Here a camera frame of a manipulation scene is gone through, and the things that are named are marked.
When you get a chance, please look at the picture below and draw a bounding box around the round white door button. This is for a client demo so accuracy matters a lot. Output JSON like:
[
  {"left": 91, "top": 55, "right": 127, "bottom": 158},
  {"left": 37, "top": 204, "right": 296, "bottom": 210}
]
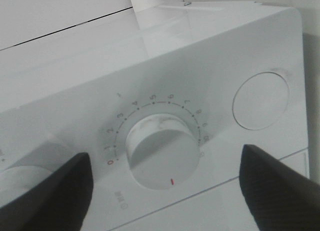
[{"left": 232, "top": 71, "right": 290, "bottom": 131}]

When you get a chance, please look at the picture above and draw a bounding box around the upper white power knob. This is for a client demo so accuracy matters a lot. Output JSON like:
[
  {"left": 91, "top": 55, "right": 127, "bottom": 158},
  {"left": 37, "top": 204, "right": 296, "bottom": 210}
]
[{"left": 0, "top": 139, "right": 76, "bottom": 207}]

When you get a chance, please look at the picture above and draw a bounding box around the white timer knob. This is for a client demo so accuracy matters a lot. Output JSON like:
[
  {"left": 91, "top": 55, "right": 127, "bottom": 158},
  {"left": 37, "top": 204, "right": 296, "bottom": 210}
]
[{"left": 125, "top": 113, "right": 200, "bottom": 190}]

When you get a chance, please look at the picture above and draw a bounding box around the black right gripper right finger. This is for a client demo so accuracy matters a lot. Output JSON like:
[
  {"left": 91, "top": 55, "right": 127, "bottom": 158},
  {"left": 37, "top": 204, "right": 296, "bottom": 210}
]
[{"left": 239, "top": 144, "right": 320, "bottom": 231}]

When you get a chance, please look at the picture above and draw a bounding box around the white microwave oven body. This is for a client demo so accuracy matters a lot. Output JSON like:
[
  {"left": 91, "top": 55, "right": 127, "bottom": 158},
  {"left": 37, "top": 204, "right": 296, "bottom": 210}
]
[{"left": 0, "top": 1, "right": 309, "bottom": 231}]

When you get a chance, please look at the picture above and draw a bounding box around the white microwave door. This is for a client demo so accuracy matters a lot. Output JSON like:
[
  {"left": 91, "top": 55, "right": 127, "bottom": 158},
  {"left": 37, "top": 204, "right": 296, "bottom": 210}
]
[{"left": 82, "top": 148, "right": 311, "bottom": 231}]

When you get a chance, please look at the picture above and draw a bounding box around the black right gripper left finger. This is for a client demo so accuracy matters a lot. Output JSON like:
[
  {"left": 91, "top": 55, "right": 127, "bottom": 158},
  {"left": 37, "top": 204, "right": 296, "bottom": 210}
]
[{"left": 0, "top": 152, "right": 94, "bottom": 231}]

